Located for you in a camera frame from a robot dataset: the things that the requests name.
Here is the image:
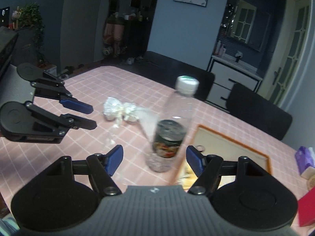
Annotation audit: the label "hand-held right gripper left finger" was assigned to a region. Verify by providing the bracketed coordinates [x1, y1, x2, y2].
[45, 145, 123, 196]

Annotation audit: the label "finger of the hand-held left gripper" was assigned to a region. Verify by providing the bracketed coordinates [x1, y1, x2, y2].
[25, 101, 97, 137]
[31, 70, 93, 114]

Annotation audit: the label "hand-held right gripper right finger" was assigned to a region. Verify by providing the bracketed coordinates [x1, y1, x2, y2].
[186, 146, 272, 195]

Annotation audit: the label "orange storage box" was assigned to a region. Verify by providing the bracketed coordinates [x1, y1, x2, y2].
[175, 124, 271, 190]

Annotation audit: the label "white plastic bag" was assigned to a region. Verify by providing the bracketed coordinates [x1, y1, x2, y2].
[103, 97, 148, 128]

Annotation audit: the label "clear plastic bottle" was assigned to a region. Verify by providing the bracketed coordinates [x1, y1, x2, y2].
[145, 75, 200, 173]

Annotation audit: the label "pink checked tablecloth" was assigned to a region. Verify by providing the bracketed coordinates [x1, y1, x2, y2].
[0, 65, 315, 217]

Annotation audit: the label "dark sideboard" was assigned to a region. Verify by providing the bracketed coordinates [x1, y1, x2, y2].
[15, 27, 46, 65]

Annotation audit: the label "pink hanging clothes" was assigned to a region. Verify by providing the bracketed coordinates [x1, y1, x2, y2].
[102, 12, 128, 57]

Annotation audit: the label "black chair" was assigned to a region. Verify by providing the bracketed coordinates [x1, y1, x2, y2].
[227, 83, 293, 141]
[144, 51, 216, 101]

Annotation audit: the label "white cabinet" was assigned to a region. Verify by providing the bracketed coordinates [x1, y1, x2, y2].
[207, 54, 264, 111]

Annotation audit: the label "dark cabinet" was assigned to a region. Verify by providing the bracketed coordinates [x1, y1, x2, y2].
[127, 17, 153, 59]

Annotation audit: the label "green potted plant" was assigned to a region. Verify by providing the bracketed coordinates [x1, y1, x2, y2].
[18, 2, 46, 64]

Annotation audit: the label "dark screen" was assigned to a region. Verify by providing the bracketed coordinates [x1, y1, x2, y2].
[0, 6, 10, 26]

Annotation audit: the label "purple tissue pack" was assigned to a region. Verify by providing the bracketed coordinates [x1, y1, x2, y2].
[295, 146, 315, 175]

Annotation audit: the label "striped cloth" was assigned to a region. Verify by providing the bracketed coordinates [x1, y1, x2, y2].
[0, 216, 20, 236]

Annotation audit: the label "pink toiletry bottle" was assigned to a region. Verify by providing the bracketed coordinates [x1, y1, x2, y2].
[214, 40, 227, 56]

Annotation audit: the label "small wooden speaker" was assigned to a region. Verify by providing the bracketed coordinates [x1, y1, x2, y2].
[302, 167, 315, 191]

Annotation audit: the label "pink box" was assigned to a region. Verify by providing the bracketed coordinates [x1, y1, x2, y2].
[296, 189, 315, 227]

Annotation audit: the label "white glass panel door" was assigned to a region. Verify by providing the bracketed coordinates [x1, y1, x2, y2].
[261, 0, 313, 106]

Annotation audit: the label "wall mirror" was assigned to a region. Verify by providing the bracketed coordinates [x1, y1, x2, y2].
[223, 0, 271, 52]

